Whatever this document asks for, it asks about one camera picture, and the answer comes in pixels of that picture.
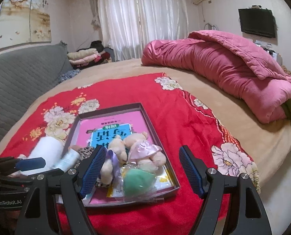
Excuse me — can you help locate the white curtain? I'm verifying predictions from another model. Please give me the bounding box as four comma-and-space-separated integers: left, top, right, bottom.
90, 0, 200, 61

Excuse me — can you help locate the yellow cartoon packet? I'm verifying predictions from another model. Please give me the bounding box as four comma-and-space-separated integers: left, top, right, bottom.
106, 165, 175, 197

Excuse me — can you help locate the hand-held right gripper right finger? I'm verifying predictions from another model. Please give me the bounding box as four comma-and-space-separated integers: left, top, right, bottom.
179, 146, 273, 235

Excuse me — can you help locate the green sponge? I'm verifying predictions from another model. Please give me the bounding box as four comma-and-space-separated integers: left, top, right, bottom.
116, 163, 165, 203

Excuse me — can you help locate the red floral blanket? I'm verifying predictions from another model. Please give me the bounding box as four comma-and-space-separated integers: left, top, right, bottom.
0, 72, 261, 235

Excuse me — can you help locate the blue patterned cloth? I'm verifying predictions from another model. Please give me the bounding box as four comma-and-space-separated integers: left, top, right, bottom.
58, 69, 82, 84

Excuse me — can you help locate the stack of folded clothes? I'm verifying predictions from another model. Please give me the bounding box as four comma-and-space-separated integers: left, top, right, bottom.
67, 48, 112, 69

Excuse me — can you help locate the pink quilt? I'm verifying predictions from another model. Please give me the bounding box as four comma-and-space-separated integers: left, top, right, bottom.
141, 30, 291, 124

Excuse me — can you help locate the grey quilted headboard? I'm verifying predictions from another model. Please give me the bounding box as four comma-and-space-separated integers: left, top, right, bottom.
0, 41, 73, 140

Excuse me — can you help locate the plush bear pink dress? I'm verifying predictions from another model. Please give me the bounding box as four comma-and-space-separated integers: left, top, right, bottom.
123, 131, 167, 168

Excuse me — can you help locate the plush bear purple dress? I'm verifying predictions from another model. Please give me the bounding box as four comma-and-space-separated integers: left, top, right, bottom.
99, 137, 127, 186

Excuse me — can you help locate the floral wall painting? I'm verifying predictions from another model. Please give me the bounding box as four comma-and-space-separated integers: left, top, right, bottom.
0, 0, 52, 52

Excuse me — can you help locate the black wall television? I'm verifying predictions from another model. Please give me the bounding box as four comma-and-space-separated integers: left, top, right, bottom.
238, 8, 276, 39

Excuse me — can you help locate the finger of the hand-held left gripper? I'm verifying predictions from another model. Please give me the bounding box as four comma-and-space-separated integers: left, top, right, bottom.
0, 157, 47, 172
0, 168, 63, 193

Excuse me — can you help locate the leopard print scarf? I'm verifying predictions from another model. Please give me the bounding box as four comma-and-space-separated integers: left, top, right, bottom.
75, 146, 109, 188

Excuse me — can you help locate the green white tissue pack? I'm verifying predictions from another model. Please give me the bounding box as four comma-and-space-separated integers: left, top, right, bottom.
54, 147, 80, 170

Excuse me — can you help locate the white toilet paper roll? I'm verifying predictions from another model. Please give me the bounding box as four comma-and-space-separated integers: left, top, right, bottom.
11, 136, 65, 177

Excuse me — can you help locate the pink book blue label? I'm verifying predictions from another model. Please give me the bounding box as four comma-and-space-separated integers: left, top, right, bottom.
75, 111, 175, 205

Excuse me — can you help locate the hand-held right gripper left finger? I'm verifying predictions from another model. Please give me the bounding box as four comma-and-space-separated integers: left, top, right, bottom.
14, 145, 107, 235

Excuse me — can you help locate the black garment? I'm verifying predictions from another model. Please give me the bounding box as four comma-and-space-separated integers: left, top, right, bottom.
90, 40, 104, 52

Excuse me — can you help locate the beige bed sheet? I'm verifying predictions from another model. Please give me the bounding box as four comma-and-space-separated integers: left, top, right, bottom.
0, 58, 291, 174

